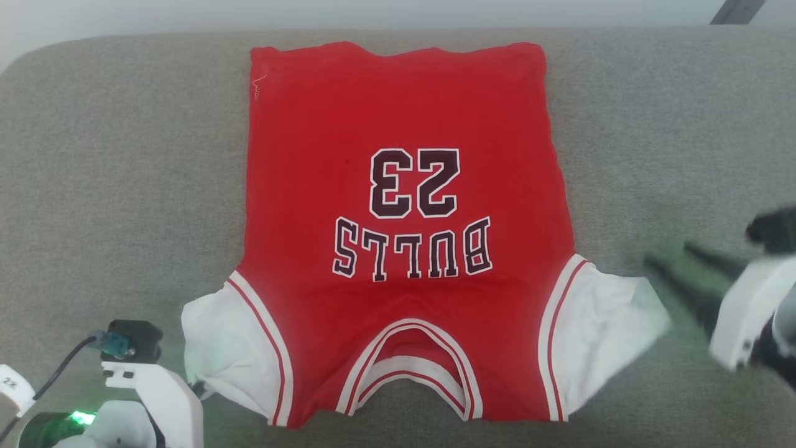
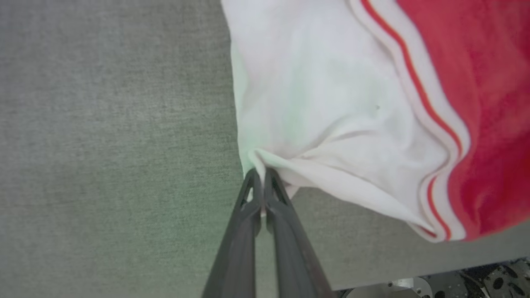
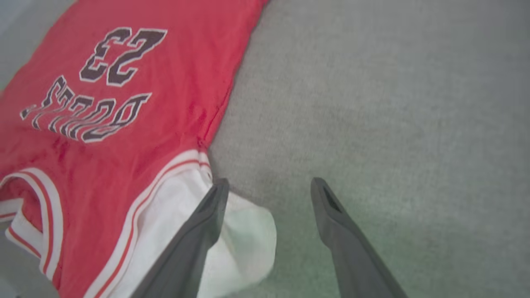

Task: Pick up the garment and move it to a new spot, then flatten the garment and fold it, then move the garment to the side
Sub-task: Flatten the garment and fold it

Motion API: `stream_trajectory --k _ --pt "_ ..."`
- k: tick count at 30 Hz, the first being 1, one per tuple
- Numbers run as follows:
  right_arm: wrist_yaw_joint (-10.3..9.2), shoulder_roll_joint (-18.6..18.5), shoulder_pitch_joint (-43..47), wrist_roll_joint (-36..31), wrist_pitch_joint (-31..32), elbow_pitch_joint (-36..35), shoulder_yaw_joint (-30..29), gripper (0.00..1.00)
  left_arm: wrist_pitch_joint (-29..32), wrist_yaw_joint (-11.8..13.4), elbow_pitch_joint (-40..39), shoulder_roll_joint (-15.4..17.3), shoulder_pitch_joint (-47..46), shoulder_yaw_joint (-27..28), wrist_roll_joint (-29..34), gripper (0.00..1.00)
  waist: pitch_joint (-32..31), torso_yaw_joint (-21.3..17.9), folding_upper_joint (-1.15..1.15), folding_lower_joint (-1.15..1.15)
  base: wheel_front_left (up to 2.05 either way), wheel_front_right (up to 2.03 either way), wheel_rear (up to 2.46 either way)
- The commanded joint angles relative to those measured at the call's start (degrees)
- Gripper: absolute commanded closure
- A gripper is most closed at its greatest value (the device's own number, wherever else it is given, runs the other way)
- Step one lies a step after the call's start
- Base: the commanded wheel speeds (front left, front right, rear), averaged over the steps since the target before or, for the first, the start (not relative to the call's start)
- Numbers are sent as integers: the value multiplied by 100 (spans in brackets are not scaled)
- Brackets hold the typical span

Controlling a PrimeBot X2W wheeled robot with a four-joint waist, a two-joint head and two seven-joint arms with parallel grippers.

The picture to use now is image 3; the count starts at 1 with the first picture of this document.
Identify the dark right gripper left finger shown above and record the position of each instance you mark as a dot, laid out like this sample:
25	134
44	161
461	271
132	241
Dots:
186	248

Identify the red and white basketball jersey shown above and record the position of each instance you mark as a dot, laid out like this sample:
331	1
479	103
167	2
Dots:
112	136

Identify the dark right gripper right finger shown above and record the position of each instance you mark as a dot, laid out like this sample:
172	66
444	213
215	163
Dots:
352	252

